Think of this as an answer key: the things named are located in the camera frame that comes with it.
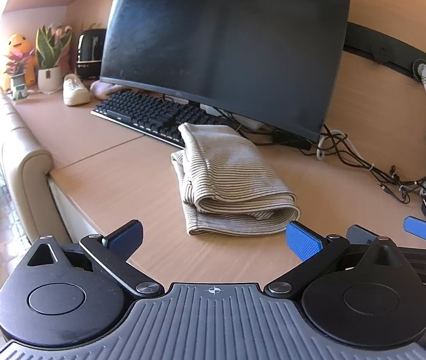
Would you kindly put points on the black wall power strip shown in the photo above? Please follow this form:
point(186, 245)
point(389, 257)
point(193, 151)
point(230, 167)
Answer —
point(383, 49)

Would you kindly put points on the black mechanical keyboard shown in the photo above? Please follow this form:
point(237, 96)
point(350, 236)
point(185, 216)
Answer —
point(156, 117)

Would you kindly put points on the snake plant white pot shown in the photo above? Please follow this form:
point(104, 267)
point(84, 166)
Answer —
point(52, 44)

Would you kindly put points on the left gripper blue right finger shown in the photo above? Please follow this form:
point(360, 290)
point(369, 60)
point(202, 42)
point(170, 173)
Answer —
point(317, 254)

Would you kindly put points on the pink cloth under monitor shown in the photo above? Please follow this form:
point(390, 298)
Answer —
point(101, 90)

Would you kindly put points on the white sneaker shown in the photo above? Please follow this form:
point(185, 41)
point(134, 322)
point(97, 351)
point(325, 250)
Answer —
point(74, 91)

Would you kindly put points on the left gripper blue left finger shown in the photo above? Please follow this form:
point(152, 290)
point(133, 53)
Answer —
point(110, 254)

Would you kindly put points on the black curved monitor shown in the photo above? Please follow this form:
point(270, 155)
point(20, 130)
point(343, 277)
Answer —
point(274, 61)

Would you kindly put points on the yellow plush toy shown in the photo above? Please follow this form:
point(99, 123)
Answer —
point(19, 42)

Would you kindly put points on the beige sofa armrest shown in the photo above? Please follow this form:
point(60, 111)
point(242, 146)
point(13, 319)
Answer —
point(25, 165)

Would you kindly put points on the black speaker device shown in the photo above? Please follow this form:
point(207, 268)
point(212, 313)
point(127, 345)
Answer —
point(90, 52)

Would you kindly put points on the striped beige long-sleeve shirt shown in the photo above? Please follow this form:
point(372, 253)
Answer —
point(227, 187)

